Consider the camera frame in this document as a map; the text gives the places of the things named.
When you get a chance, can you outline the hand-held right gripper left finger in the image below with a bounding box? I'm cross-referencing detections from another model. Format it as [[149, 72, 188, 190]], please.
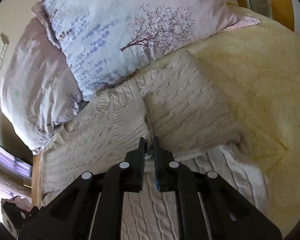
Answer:
[[17, 137, 147, 240]]

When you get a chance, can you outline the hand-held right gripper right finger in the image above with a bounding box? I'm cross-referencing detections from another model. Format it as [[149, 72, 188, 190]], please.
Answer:
[[152, 136, 283, 240]]

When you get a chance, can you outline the beige cable-knit blanket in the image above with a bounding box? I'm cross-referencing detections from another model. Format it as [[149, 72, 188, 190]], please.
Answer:
[[39, 51, 268, 240]]

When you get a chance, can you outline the purple curtain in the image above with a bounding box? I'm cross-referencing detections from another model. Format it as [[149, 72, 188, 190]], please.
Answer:
[[0, 140, 33, 205]]

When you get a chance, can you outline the pink floral pillow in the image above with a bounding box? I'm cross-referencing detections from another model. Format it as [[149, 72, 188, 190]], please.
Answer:
[[0, 17, 91, 155]]

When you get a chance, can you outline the yellow patterned bedsheet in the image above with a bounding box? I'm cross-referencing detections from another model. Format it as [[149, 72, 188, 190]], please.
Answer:
[[187, 4, 300, 233]]

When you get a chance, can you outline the tree print pillow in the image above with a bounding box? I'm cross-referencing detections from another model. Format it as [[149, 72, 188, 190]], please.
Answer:
[[31, 0, 262, 102]]

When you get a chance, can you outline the wooden headboard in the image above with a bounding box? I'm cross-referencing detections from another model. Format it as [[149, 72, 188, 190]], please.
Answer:
[[230, 0, 300, 46]]

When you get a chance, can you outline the white wall switch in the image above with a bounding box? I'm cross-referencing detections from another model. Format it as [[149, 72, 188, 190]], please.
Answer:
[[0, 32, 10, 72]]

